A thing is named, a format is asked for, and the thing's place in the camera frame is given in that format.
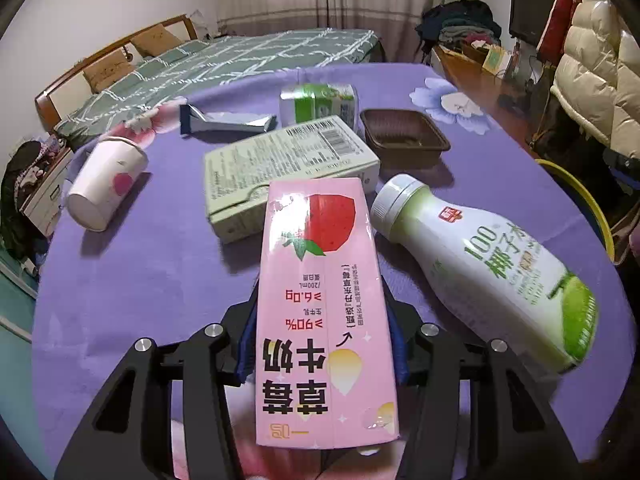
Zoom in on dark clothes heap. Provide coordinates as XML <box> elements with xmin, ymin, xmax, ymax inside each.
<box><xmin>0</xmin><ymin>137</ymin><xmax>68</xmax><ymax>261</ymax></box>

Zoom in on blue silver toothpaste tube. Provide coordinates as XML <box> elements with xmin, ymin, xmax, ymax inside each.
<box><xmin>178</xmin><ymin>103</ymin><xmax>278</xmax><ymax>137</ymax></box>

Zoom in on red dotted down jacket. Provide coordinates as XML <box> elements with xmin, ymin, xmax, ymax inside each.
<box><xmin>537</xmin><ymin>0</ymin><xmax>596</xmax><ymax>66</ymax></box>

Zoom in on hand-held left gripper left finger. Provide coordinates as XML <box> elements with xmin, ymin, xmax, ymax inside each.
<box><xmin>52</xmin><ymin>287</ymin><xmax>261</xmax><ymax>480</ymax></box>

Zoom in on green white drink carton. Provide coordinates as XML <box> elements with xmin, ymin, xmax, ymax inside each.
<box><xmin>279</xmin><ymin>83</ymin><xmax>361</xmax><ymax>128</ymax></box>

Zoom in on brown pillow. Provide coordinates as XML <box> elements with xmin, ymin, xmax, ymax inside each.
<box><xmin>131</xmin><ymin>24</ymin><xmax>183</xmax><ymax>57</ymax></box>
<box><xmin>82</xmin><ymin>57</ymin><xmax>133</xmax><ymax>93</ymax></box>

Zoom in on wooden low cabinet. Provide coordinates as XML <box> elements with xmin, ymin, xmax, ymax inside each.
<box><xmin>431</xmin><ymin>42</ymin><xmax>541</xmax><ymax>156</ymax></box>

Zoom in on cream down jacket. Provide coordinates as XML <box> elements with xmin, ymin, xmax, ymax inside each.
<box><xmin>550</xmin><ymin>0</ymin><xmax>640</xmax><ymax>161</ymax></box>

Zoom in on brown basket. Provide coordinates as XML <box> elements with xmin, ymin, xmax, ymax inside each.
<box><xmin>460</xmin><ymin>40</ymin><xmax>493</xmax><ymax>63</ymax></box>

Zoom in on pale green cardboard box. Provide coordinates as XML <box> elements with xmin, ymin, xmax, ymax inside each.
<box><xmin>202</xmin><ymin>115</ymin><xmax>381</xmax><ymax>245</ymax></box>

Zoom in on white paper cup pink print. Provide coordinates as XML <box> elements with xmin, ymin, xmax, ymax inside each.
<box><xmin>66</xmin><ymin>135</ymin><xmax>150</xmax><ymax>232</ymax></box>

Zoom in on bed with green quilt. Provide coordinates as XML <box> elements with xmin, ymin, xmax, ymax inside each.
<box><xmin>52</xmin><ymin>27</ymin><xmax>383</xmax><ymax>151</ymax></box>

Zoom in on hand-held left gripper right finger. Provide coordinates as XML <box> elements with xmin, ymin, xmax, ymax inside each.
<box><xmin>381</xmin><ymin>284</ymin><xmax>586</xmax><ymax>480</ymax></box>

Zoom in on yellow rimmed blue trash bin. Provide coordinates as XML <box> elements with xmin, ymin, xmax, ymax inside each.
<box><xmin>535</xmin><ymin>158</ymin><xmax>616</xmax><ymax>266</ymax></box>

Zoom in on pink milk carton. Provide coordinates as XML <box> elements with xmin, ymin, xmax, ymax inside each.
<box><xmin>254</xmin><ymin>177</ymin><xmax>402</xmax><ymax>450</ymax></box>

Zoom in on brown plastic tray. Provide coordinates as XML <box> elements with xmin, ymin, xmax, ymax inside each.
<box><xmin>359</xmin><ymin>108</ymin><xmax>451</xmax><ymax>170</ymax></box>

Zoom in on white wooden nightstand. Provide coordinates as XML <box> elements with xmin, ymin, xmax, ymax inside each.
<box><xmin>20</xmin><ymin>147</ymin><xmax>76</xmax><ymax>241</ymax></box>

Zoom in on purple floral tablecloth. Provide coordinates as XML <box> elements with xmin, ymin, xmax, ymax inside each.
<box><xmin>30</xmin><ymin>62</ymin><xmax>623</xmax><ymax>480</ymax></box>

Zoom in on white green plastic bottle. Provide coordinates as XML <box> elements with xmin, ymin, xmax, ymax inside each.
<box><xmin>370</xmin><ymin>174</ymin><xmax>599</xmax><ymax>375</ymax></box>

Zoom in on small green box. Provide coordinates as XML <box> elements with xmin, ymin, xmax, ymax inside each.
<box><xmin>482</xmin><ymin>44</ymin><xmax>506</xmax><ymax>72</ymax></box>

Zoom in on wooden bed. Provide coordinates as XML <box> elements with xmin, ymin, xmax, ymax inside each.
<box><xmin>34</xmin><ymin>15</ymin><xmax>386</xmax><ymax>153</ymax></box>

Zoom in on black television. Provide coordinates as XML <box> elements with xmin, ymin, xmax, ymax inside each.
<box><xmin>510</xmin><ymin>0</ymin><xmax>566</xmax><ymax>43</ymax></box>

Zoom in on pile of folded clothes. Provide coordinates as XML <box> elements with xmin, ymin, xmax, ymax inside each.
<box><xmin>415</xmin><ymin>0</ymin><xmax>503</xmax><ymax>56</ymax></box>

